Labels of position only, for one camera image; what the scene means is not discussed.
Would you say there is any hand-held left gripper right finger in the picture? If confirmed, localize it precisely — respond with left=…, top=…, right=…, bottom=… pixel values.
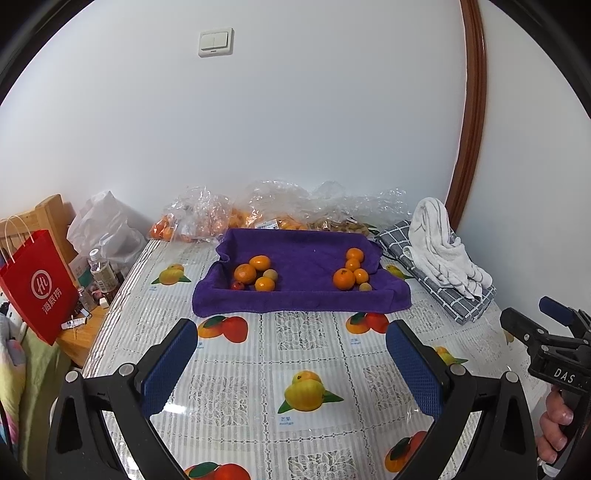
left=385, top=318, right=539, bottom=480

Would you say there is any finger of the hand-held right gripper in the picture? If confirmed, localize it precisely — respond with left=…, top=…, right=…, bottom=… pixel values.
left=539, top=296, right=591, bottom=340
left=500, top=307, right=551, bottom=354

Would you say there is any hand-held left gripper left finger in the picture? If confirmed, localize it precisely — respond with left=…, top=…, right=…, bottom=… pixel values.
left=46, top=318, right=199, bottom=480

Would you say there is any purple towel-lined tray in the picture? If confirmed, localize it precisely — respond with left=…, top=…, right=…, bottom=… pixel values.
left=192, top=227, right=413, bottom=318

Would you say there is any person's right hand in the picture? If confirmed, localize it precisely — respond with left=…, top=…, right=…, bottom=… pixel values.
left=536, top=387, right=575, bottom=464

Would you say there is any grey checked cloth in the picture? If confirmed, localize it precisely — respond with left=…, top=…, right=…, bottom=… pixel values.
left=374, top=220, right=497, bottom=326

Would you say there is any wooden nightstand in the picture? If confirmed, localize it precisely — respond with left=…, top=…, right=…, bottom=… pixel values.
left=58, top=302, right=110, bottom=367

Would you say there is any clear plastic bottle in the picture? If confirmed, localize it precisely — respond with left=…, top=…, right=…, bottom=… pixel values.
left=88, top=248, right=116, bottom=294

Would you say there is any white striped towel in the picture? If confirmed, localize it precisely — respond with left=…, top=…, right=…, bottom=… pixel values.
left=403, top=198, right=494, bottom=300

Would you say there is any fruit-print tablecloth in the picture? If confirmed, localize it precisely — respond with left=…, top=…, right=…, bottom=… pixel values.
left=83, top=237, right=555, bottom=480

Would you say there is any pale green blanket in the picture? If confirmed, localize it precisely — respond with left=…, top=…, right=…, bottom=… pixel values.
left=0, top=300, right=70, bottom=467

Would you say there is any clear plastic bag of oranges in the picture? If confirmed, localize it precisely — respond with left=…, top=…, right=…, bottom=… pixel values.
left=231, top=180, right=319, bottom=232
left=148, top=185, right=232, bottom=244

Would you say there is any white plastic bag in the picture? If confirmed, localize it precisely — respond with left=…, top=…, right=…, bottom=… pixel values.
left=67, top=190, right=148, bottom=273

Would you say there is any red paper bag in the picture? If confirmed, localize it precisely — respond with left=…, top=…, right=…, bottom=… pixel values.
left=0, top=215, right=80, bottom=346

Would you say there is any clear plastic bag of longans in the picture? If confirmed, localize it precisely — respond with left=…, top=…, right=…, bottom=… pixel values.
left=307, top=181, right=414, bottom=238

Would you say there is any wooden headboard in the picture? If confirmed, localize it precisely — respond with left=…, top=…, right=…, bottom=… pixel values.
left=0, top=194, right=77, bottom=264

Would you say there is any brown wooden door frame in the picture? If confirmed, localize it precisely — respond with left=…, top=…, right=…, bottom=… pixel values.
left=445, top=0, right=489, bottom=227

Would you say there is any white light switch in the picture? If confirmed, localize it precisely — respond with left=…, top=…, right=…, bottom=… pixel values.
left=198, top=28, right=235, bottom=57

